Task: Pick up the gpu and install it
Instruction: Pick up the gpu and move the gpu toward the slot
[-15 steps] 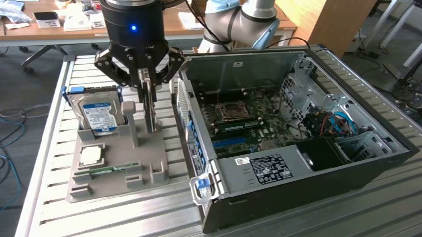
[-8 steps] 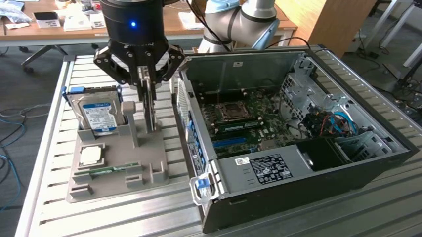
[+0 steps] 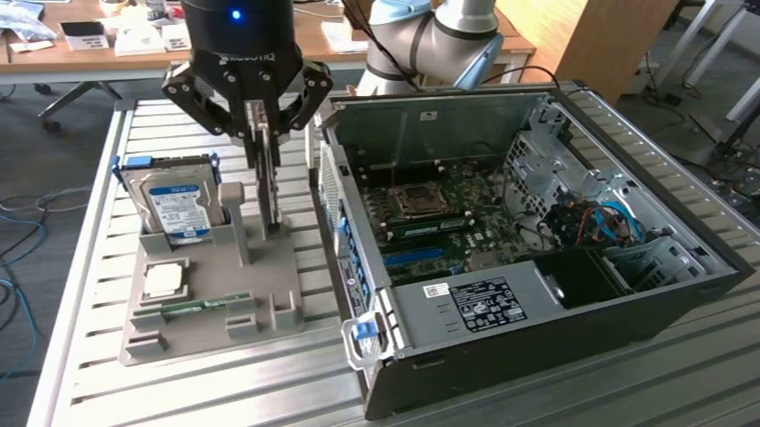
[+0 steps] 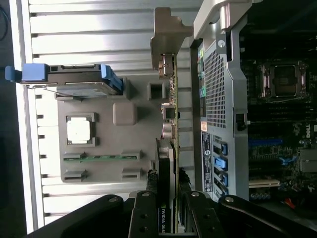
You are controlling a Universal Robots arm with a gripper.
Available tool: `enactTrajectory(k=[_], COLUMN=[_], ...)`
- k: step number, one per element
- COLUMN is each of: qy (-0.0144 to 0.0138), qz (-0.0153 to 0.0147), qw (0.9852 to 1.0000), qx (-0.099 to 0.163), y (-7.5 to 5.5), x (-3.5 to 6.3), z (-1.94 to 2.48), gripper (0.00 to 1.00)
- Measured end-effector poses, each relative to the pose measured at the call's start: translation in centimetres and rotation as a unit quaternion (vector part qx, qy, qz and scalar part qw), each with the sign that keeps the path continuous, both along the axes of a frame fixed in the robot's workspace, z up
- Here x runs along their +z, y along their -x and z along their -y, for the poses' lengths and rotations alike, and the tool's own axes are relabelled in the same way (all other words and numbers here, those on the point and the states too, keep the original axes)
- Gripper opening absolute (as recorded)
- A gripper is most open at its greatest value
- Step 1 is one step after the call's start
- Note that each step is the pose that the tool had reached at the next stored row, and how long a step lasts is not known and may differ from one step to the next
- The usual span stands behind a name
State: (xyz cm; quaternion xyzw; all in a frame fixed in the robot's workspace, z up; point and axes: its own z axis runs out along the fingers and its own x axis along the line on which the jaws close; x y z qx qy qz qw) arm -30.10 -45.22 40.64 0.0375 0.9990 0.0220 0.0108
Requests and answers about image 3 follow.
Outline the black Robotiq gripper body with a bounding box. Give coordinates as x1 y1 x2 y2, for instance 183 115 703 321
176 0 310 104

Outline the hard disk with blue bracket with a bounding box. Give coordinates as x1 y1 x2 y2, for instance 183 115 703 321
110 149 231 246

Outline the blue handle latch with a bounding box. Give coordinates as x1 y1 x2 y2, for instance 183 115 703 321
349 320 379 342

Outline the black stand base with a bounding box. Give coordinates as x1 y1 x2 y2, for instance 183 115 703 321
688 113 760 155

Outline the green RAM stick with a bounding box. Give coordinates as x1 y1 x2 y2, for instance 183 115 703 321
131 292 251 318
389 215 477 241

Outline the CPU socket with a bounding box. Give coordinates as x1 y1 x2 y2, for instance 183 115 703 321
389 181 453 219

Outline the blue wire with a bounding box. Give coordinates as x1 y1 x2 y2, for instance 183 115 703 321
596 201 648 246

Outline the blue floor cable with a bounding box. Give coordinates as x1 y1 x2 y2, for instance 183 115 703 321
0 213 47 383

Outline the white paper card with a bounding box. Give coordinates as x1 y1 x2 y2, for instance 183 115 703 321
8 39 55 53

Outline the silver slotted disk bay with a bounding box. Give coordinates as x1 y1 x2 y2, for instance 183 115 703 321
602 235 712 293

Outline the black power cable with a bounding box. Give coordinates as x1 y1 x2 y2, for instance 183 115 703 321
484 65 594 97

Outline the wooden desk white frame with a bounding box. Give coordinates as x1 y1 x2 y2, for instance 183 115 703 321
210 0 536 97
0 0 215 97

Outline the white table frame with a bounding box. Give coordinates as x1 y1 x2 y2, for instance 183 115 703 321
680 0 760 124

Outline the black wire bundle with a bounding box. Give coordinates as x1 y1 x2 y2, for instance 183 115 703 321
542 202 594 248

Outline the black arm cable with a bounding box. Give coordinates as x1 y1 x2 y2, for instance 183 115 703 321
341 0 417 85

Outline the grey wheeled leg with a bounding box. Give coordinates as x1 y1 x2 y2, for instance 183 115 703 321
35 79 183 133

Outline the black open PC case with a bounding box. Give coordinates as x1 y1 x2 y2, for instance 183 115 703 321
303 86 759 422

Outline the white paper booklet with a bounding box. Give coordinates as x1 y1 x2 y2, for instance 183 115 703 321
319 20 370 54

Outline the orange red wire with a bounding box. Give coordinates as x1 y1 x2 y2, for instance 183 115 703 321
578 207 602 244

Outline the perforated metal disk bay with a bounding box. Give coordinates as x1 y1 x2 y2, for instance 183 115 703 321
502 128 605 214

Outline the clear plastic bag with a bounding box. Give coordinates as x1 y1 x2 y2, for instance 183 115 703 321
0 0 59 41

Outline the grey plastic parts rack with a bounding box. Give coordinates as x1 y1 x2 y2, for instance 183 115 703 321
116 180 307 368

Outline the green graphics card black cooler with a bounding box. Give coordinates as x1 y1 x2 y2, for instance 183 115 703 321
243 100 287 238

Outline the silver power supply unit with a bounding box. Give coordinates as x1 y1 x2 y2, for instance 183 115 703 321
379 262 565 352

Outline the white stand block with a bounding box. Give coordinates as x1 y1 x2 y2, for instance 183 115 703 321
112 24 167 57

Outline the white box black lid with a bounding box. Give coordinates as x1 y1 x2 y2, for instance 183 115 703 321
59 20 111 52

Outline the small white box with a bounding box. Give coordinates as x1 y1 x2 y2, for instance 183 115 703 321
160 22 191 52

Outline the grey floor cable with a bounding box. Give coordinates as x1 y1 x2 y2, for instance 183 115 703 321
0 186 94 214

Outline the green motherboard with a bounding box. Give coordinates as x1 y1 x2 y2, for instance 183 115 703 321
358 162 557 286

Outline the silver CPU chip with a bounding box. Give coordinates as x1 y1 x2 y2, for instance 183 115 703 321
140 264 184 298

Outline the blue expansion slot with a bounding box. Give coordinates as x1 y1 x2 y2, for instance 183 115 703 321
382 247 445 270

